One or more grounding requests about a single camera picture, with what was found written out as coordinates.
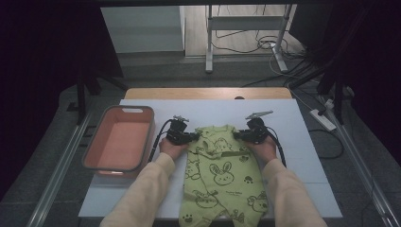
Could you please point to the green printed baby romper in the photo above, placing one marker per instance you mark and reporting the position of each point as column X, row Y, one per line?
column 220, row 170

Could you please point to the white power strip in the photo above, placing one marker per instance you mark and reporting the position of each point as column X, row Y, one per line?
column 323, row 120

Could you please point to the person's right hand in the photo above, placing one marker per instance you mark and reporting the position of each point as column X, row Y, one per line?
column 263, row 151

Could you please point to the white metal desk frame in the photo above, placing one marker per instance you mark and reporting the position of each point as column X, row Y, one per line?
column 242, row 22

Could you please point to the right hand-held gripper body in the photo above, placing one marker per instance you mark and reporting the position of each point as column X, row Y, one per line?
column 257, row 130

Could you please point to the white cabinet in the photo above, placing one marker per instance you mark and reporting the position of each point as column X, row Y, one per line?
column 142, row 28

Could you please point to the black curtain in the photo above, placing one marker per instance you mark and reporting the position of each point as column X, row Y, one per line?
column 41, row 63
column 372, row 47

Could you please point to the black tripod stand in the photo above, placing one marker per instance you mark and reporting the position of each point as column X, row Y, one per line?
column 339, row 94
column 81, row 94

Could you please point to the pink plastic basket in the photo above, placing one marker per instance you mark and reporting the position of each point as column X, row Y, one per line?
column 116, row 142

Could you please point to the aluminium floor rail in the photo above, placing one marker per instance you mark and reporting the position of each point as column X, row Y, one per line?
column 362, row 167
column 63, row 164

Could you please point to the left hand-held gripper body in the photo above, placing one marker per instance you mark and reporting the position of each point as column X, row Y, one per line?
column 178, row 132

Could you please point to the person's left hand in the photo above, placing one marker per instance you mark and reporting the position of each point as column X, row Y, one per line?
column 171, row 149

